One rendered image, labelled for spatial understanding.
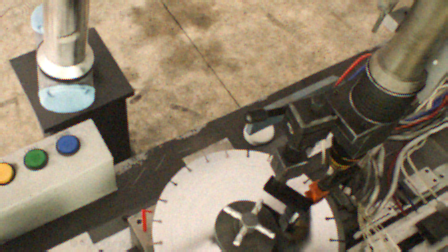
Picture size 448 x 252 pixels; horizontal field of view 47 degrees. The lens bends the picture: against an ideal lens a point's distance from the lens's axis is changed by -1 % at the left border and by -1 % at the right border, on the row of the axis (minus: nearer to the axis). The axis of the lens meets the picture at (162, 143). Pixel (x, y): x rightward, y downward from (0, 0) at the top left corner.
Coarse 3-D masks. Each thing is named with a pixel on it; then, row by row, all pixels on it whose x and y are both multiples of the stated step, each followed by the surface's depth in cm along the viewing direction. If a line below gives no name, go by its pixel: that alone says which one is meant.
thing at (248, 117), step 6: (276, 108) 74; (282, 108) 74; (246, 114) 72; (252, 114) 72; (258, 114) 72; (264, 114) 72; (270, 114) 73; (276, 114) 74; (282, 114) 74; (246, 120) 72; (252, 120) 72; (258, 120) 72; (264, 120) 73
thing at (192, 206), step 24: (192, 168) 98; (216, 168) 98; (240, 168) 98; (264, 168) 98; (168, 192) 95; (192, 192) 96; (216, 192) 96; (240, 192) 96; (264, 192) 96; (168, 216) 93; (192, 216) 93; (216, 216) 93; (312, 216) 93; (168, 240) 91; (192, 240) 91; (288, 240) 91; (312, 240) 91
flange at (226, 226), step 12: (228, 204) 93; (240, 204) 93; (252, 204) 93; (228, 216) 92; (264, 216) 92; (216, 228) 91; (228, 228) 91; (276, 228) 91; (216, 240) 91; (228, 240) 90; (252, 240) 90; (264, 240) 90
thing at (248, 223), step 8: (224, 208) 89; (256, 208) 89; (240, 216) 88; (248, 216) 88; (256, 216) 88; (240, 224) 88; (248, 224) 87; (256, 224) 87; (240, 232) 87; (248, 232) 88; (264, 232) 87; (272, 232) 87; (240, 240) 86
